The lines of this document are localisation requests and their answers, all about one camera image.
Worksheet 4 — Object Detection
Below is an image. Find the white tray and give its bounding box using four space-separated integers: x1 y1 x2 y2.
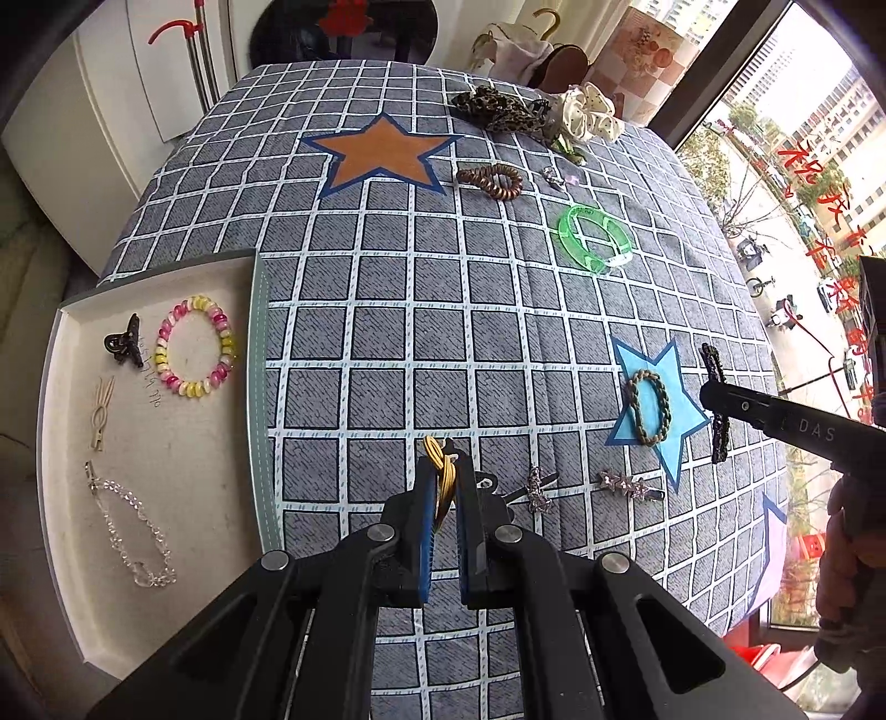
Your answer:
38 249 285 676

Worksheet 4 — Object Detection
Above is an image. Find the grey grid tablecloth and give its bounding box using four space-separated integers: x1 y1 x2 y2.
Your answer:
97 61 790 697

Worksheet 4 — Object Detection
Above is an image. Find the person's right hand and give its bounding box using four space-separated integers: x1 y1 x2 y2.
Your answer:
813 474 886 672

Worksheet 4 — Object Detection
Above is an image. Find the clear bead bracelet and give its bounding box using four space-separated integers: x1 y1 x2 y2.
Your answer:
83 460 177 589

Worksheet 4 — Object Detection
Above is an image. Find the pink star hair clip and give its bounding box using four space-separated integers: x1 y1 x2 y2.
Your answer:
596 471 667 503

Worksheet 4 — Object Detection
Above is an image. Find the pink star sticker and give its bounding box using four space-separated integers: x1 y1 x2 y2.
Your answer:
751 493 790 610

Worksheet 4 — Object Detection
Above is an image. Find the brown spiral hair tie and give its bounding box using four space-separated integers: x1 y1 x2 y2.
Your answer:
455 164 525 203

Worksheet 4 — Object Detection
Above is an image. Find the black claw clip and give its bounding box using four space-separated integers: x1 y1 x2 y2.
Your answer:
104 313 146 368

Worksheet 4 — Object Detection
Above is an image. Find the leopard print scrunchie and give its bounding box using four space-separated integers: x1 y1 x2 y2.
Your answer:
450 84 551 136

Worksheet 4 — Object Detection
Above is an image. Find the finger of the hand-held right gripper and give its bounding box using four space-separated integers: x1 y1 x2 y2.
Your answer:
857 255 886 333
699 379 886 479

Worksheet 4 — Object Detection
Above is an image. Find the checkered pink gift bag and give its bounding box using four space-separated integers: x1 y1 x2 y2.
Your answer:
601 6 693 126

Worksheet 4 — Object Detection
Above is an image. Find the red paper decoration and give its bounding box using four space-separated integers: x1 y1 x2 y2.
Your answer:
789 529 828 565

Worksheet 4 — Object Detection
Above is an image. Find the cream scrunchie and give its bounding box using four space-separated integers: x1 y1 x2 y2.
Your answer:
557 81 624 144

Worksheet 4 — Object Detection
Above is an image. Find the red handled mop pole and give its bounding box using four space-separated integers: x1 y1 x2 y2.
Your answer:
147 0 219 115

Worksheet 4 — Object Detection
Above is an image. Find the green plastic bangle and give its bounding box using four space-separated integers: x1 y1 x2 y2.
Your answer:
557 204 634 276

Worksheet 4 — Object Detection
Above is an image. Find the silver star hair clip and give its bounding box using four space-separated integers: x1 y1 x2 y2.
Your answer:
508 465 562 515

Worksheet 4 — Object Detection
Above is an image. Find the blue star sticker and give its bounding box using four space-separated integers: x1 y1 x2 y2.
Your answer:
605 337 714 492

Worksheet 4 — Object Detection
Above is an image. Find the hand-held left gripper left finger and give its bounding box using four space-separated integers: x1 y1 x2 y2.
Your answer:
86 457 439 720

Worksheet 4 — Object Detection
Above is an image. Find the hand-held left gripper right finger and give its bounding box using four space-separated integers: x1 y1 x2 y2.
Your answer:
451 453 807 720

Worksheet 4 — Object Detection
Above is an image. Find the black window frame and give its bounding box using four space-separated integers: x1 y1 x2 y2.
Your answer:
651 0 811 146

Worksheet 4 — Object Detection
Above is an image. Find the white cabinet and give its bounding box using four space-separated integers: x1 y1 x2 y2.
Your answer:
0 0 236 278

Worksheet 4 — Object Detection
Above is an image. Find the red plastic basin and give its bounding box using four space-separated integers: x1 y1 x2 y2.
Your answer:
723 640 786 672

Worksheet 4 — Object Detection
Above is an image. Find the beige hair clip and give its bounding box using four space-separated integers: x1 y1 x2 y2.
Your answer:
89 376 117 452

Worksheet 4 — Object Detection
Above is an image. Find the colorful spiral hair tie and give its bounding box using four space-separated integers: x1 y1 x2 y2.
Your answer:
153 294 238 401

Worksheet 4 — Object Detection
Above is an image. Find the yellow hair tie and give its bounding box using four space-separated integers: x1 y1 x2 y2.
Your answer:
422 436 459 534

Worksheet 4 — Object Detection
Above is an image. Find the brown star sticker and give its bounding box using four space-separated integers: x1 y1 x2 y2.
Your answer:
299 112 463 198

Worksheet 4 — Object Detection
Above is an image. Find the black beaded hair clip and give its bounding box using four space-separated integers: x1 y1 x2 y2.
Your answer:
699 342 736 465

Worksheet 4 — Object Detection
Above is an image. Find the braided olive hair tie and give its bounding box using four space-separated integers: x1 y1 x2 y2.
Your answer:
624 370 674 448

